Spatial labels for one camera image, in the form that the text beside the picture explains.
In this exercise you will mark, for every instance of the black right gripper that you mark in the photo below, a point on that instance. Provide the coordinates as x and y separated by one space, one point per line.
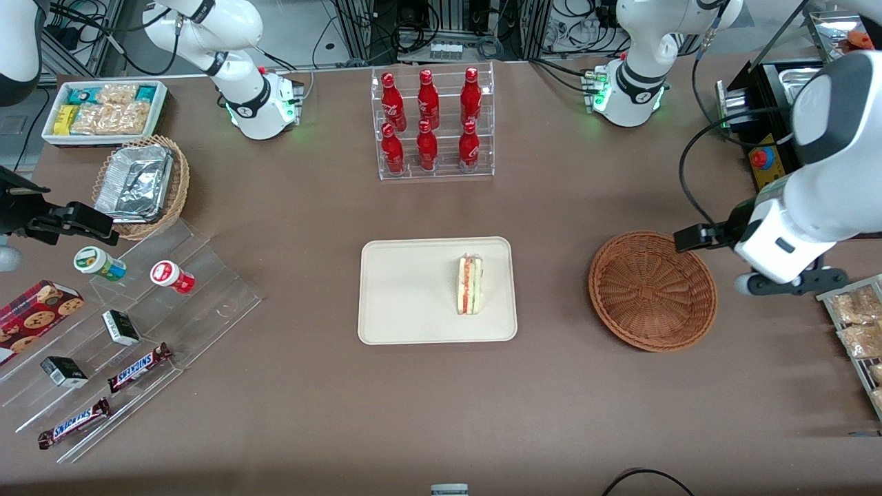
15 210

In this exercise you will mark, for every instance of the tray of packaged snacks right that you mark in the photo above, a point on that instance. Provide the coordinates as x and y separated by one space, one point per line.
827 296

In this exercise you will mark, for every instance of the white plastic bin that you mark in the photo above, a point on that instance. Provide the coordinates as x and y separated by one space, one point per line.
52 134

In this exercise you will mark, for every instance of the small clear cracker bag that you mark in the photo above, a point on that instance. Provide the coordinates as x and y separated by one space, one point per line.
118 94

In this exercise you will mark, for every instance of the triangular sandwich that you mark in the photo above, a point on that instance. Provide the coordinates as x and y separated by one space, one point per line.
470 286

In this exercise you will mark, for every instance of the cream rectangular tray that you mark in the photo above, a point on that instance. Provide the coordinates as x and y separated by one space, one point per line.
406 293

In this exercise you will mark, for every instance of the white power strip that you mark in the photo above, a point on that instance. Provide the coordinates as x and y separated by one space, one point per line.
446 50

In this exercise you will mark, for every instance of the teal snack packet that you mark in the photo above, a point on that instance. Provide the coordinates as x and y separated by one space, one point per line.
146 92
81 95

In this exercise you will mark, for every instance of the Snickers chocolate bar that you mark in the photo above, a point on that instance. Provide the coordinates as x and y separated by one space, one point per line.
138 368
72 424

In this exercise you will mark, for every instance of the small dark box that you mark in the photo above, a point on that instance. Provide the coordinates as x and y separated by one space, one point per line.
120 328
63 372

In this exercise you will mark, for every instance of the light wicker basket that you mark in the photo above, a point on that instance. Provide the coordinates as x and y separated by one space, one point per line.
180 186

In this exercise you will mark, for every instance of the large clear cracker bag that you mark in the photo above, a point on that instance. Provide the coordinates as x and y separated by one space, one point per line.
114 118

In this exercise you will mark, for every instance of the clear acrylic stepped display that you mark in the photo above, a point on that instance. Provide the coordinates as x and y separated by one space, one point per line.
207 310

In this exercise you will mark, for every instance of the red sausage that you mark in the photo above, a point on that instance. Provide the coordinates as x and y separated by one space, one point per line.
861 39

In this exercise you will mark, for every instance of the red cola bottle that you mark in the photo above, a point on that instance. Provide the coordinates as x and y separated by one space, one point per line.
426 148
393 151
393 103
428 100
470 96
468 148

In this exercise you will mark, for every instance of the clear snack bag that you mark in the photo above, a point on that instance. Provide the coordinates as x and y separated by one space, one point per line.
876 373
878 398
858 306
861 341

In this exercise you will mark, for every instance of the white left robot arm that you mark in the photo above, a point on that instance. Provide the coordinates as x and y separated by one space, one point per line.
841 186

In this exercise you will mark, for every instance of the steel warmer pan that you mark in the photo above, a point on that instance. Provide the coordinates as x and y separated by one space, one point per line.
792 86

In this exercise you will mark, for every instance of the yellow snack packet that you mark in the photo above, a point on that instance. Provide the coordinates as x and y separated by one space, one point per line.
65 118

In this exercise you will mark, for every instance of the red cookie box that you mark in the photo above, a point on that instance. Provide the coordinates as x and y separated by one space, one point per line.
34 317

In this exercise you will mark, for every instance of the green yogurt cup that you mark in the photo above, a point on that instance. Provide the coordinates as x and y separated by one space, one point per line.
96 262

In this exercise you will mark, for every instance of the black food warmer machine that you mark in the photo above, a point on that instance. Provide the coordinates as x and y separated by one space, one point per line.
770 176

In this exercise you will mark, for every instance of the clear acrylic bottle rack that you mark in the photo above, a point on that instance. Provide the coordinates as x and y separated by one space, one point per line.
444 169

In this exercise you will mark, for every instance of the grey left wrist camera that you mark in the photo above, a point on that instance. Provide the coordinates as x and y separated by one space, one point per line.
820 281

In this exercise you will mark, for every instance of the stacked foil containers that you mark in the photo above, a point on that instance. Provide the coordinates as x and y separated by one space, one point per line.
134 182

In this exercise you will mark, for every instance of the round brown wicker basket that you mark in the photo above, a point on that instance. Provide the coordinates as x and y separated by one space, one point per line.
651 293

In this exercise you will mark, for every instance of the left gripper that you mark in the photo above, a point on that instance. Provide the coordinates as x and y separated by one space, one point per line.
734 224

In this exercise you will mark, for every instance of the small grey device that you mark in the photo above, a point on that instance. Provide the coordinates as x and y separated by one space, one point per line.
449 490

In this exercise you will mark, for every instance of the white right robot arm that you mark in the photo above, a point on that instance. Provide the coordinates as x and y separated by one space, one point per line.
241 96

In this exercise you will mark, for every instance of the red yogurt cup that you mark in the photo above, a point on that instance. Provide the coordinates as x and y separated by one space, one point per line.
169 275

